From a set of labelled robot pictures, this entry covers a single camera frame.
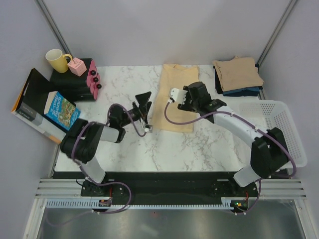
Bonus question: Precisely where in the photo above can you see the white cable duct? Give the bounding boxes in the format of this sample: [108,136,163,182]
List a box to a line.
[46,198,236,210]

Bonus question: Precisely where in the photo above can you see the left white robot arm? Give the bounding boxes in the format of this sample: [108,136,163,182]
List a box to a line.
[60,92,152,196]

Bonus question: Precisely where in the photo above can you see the black and pink box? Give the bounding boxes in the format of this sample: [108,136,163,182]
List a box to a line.
[50,58,102,102]

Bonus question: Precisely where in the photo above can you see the folded tan t shirt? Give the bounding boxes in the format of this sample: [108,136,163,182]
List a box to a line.
[213,56,264,92]

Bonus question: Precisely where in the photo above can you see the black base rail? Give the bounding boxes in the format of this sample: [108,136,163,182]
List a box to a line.
[53,172,258,204]

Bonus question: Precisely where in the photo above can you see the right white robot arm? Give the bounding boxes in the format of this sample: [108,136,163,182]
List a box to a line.
[169,82,291,196]

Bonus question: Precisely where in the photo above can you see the yellow mug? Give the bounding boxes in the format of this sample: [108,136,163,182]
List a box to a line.
[45,49,73,73]

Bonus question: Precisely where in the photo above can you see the aluminium frame post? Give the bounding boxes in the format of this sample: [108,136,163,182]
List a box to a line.
[34,0,71,54]
[257,0,299,67]

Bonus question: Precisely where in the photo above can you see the left aluminium frame post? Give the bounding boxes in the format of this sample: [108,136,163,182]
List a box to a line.
[34,0,71,54]

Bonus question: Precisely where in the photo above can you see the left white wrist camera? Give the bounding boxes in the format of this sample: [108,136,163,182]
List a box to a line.
[143,124,153,133]

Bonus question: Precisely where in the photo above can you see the blue paperback book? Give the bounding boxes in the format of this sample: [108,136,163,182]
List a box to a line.
[44,91,81,131]

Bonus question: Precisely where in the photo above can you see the folded black t shirt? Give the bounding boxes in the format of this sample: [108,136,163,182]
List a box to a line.
[213,66,223,95]

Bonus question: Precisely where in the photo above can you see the cream yellow t shirt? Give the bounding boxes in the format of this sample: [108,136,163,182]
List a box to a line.
[152,64,199,133]

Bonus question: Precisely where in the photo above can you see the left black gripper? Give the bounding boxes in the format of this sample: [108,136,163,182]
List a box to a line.
[120,92,152,127]

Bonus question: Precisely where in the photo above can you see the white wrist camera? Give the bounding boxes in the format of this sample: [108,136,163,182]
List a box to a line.
[168,88,187,105]
[143,124,153,133]

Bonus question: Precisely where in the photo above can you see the black orange file folder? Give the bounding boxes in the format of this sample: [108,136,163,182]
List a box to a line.
[11,68,67,144]

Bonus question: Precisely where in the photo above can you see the pink cube block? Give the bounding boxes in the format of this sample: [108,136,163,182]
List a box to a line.
[67,57,87,77]

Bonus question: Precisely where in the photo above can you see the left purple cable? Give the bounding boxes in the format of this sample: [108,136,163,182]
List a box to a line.
[71,104,148,186]

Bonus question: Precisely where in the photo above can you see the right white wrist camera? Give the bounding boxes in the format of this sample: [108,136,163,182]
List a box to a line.
[168,88,187,105]

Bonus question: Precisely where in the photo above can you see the white plastic basket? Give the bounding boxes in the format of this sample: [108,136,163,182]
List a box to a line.
[234,100,308,168]

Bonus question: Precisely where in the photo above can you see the right aluminium frame post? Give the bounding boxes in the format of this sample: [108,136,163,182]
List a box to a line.
[257,0,299,67]

